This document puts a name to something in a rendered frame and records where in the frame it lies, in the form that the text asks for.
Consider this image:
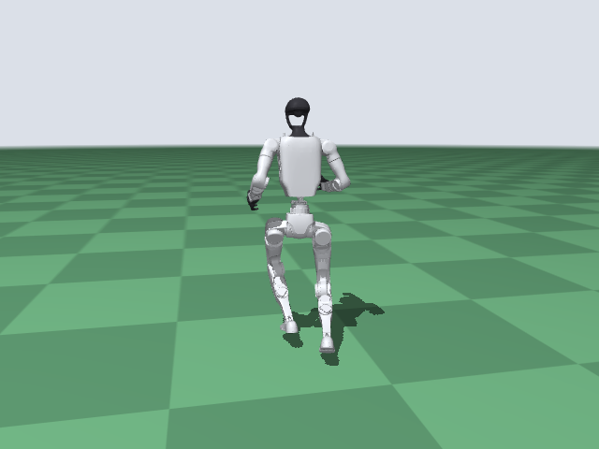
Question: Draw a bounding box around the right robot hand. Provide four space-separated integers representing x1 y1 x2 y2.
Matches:
317 175 328 190

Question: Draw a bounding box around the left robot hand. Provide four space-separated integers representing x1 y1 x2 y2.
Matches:
247 190 259 210

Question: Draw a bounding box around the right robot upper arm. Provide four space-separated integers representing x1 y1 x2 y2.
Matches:
320 139 350 190

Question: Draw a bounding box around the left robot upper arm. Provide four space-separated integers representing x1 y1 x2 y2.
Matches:
253 138 280 189

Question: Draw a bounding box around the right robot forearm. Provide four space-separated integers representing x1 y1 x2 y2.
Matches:
321 177 350 192

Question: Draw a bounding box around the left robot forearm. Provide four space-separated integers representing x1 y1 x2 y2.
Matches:
248 174 264 202

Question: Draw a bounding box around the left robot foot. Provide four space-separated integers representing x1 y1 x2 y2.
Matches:
280 318 299 333

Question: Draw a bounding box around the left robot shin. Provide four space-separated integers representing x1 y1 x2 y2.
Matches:
267 264 294 323

